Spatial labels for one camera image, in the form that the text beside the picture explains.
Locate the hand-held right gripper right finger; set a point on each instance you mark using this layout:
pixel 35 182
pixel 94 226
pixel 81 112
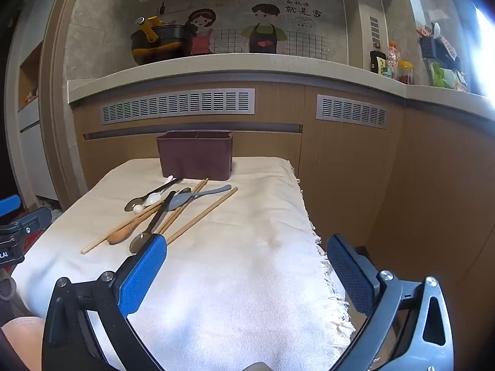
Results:
pixel 350 274

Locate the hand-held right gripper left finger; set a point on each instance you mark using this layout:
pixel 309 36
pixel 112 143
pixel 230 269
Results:
pixel 143 274

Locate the wooden kitchen cabinet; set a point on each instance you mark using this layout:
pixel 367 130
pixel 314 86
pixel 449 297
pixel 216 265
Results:
pixel 348 181

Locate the beige kitchen countertop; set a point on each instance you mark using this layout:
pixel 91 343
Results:
pixel 270 65

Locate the wooden chopstick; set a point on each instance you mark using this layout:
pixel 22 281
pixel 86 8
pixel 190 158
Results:
pixel 199 184
pixel 205 182
pixel 100 242
pixel 201 216

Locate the small grey vent grille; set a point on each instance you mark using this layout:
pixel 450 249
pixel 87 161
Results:
pixel 352 111

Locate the cartoon wall poster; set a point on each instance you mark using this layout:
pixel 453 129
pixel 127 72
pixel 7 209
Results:
pixel 232 19

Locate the wooden spoon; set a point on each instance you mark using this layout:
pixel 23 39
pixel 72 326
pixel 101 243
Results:
pixel 118 235

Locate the large grey vent grille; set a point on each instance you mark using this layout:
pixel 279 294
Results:
pixel 178 106

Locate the green cloth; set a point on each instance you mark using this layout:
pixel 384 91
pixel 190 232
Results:
pixel 440 75

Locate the grey silicone spoon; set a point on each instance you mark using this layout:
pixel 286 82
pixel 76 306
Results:
pixel 178 202

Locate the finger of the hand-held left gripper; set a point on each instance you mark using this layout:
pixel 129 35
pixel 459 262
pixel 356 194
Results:
pixel 34 220
pixel 8 203

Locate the purple plastic bin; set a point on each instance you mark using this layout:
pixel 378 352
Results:
pixel 193 158

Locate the small metal spoon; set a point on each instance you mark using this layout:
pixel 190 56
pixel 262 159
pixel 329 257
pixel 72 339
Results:
pixel 183 191

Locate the dark sauce bottle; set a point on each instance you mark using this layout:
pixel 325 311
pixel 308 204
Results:
pixel 378 62

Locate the white plastic spoon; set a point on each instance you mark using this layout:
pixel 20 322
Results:
pixel 137 209
pixel 154 199

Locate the white fringed cloth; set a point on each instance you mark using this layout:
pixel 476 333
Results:
pixel 232 259

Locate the black wall utensil rack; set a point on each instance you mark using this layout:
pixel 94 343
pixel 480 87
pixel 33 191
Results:
pixel 428 47

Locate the person's leg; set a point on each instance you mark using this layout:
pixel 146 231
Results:
pixel 19 344

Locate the clear bottle with orange cap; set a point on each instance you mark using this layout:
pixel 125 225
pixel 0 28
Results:
pixel 393 58

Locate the jar with yellow lid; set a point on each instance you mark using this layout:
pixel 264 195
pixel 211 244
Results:
pixel 406 72

